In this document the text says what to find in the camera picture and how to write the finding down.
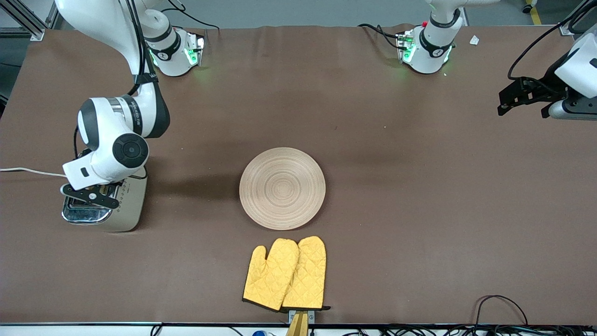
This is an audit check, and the round wooden plate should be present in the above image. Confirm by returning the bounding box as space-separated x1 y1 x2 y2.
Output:
239 147 326 231

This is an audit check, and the beige chrome two-slot toaster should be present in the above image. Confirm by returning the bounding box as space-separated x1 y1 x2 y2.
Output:
62 166 148 232

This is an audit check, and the brown table cover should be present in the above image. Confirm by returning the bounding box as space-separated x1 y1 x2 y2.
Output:
0 24 597 326

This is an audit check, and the yellow quilted oven mitt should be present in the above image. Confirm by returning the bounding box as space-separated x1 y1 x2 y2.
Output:
242 238 300 312
281 236 331 312

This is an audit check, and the aluminium frame profile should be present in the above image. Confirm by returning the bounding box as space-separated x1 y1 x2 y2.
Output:
0 0 64 41
558 0 597 36

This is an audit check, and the white toaster power cable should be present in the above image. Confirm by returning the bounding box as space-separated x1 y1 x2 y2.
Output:
0 167 69 179

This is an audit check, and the black left arm base cable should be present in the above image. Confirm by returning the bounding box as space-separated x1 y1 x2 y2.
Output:
358 23 403 50

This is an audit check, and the black arm base cable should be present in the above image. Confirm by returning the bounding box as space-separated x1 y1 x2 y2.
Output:
161 0 221 31
358 23 403 50

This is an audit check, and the black right arm base cable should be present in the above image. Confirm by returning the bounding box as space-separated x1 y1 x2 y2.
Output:
161 0 221 31

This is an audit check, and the black looped cable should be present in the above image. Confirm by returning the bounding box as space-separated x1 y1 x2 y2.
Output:
474 294 529 327

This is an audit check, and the small metal bracket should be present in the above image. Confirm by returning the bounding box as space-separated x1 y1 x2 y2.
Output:
288 309 316 324

